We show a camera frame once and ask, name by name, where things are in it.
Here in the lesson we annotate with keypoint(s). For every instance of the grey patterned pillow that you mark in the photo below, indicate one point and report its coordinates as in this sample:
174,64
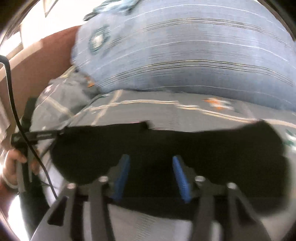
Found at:
61,100

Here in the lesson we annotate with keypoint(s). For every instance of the folded blue denim cloth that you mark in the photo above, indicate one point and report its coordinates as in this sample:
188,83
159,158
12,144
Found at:
114,7

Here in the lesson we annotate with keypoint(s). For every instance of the person's left hand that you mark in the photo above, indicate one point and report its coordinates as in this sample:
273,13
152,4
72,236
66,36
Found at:
13,157

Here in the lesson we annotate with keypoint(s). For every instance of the brown headboard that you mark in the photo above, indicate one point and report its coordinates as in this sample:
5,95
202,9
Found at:
33,67

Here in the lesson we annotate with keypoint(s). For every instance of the black pants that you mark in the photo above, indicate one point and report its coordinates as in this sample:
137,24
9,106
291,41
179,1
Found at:
251,156

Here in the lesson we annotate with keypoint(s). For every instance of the grey patterned bed sheet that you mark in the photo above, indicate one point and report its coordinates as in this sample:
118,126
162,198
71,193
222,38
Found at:
185,112

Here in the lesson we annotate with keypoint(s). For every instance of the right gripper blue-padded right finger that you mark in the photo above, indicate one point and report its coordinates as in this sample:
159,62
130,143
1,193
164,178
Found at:
222,211

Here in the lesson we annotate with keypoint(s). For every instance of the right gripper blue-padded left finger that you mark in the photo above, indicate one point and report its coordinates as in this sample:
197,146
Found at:
81,209

